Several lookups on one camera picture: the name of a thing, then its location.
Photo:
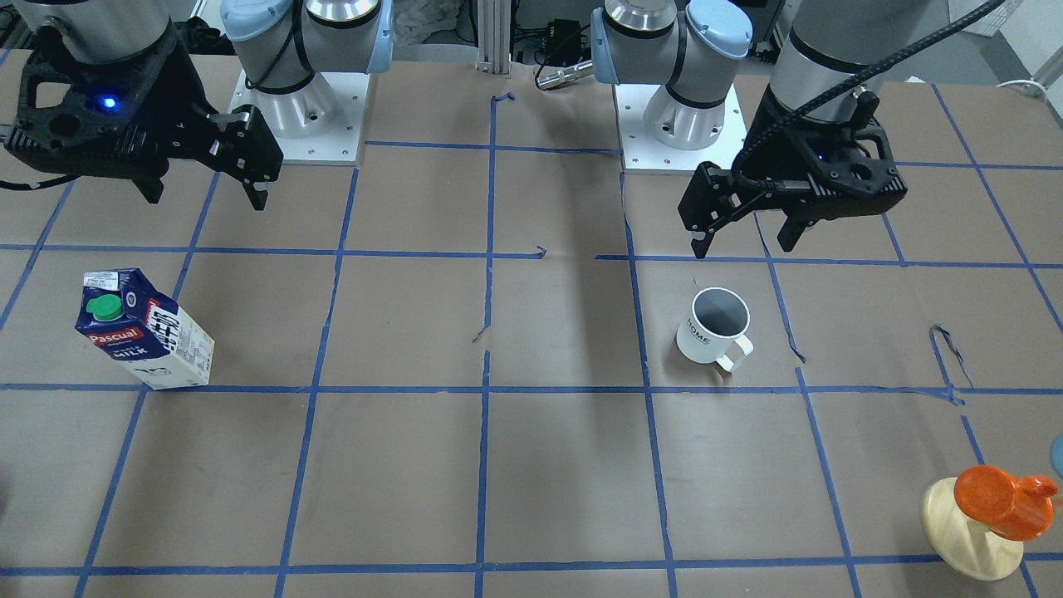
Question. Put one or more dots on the orange plastic cup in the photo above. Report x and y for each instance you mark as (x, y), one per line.
(1015, 508)

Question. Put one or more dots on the blue white milk carton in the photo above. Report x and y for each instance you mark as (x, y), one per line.
(143, 330)

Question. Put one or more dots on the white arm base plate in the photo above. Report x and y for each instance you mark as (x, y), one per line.
(639, 124)
(332, 141)

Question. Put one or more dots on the white mug with grey inside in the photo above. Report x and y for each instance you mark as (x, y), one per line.
(715, 330)

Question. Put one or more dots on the silver flashlight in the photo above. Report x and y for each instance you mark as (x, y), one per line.
(564, 76)

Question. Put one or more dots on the aluminium frame post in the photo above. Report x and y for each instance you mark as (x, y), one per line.
(494, 25)

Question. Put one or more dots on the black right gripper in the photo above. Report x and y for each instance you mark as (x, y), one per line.
(176, 98)

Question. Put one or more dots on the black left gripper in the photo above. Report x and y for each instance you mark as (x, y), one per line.
(774, 143)

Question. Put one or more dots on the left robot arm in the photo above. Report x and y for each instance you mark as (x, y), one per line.
(834, 47)

